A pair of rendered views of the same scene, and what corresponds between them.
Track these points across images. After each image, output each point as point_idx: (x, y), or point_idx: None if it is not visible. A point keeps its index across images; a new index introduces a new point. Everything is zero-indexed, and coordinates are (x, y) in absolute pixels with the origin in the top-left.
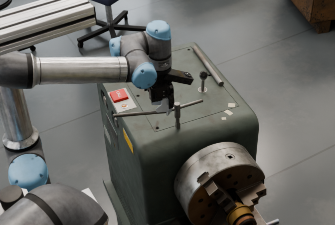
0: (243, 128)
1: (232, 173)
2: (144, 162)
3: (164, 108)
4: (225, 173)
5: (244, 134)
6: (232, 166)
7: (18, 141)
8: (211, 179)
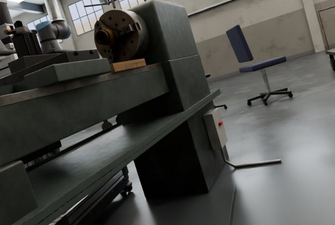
0: (142, 6)
1: (110, 16)
2: (93, 29)
3: None
4: (106, 16)
5: (142, 10)
6: (108, 10)
7: (51, 19)
8: (100, 20)
